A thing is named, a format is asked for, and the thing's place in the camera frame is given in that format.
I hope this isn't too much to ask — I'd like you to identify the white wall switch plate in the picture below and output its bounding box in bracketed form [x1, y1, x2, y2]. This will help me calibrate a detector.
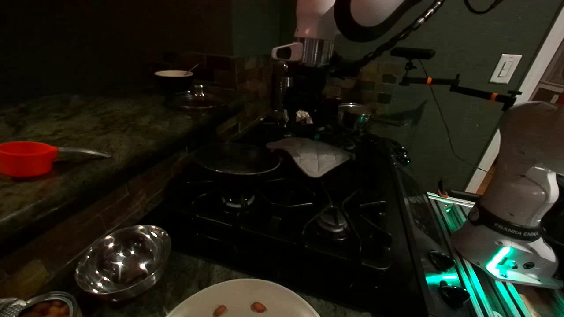
[490, 53, 521, 85]

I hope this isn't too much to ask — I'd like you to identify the white plate with nuts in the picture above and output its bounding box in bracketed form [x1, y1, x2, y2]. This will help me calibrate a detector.
[165, 279, 320, 317]

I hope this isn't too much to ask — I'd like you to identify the black gas stove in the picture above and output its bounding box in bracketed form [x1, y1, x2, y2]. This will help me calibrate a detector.
[162, 122, 421, 295]

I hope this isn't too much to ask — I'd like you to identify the glass pot lid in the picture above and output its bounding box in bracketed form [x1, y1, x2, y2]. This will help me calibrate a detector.
[174, 85, 218, 112]

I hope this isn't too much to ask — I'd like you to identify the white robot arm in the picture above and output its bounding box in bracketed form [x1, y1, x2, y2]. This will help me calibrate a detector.
[271, 0, 564, 289]

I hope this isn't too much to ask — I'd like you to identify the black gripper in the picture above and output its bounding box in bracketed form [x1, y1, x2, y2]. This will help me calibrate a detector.
[283, 64, 327, 126]

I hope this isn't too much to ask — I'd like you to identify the dark bowl white rim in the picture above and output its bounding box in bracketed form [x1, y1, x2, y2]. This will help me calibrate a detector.
[153, 69, 193, 94]

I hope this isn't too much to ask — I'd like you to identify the shiny steel bowl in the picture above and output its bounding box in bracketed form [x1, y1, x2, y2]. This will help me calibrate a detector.
[74, 224, 171, 302]

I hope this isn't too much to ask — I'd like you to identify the red measuring cup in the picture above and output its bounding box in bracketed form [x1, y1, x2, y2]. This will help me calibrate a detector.
[0, 141, 109, 178]

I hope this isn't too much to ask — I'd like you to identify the small tin with food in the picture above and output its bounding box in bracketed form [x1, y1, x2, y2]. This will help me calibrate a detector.
[0, 291, 82, 317]

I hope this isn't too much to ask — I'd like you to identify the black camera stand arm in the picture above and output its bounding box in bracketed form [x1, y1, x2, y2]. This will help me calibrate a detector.
[391, 48, 518, 112]

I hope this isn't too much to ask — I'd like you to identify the black frying pan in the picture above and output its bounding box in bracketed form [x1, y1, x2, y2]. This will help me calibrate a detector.
[193, 143, 280, 177]

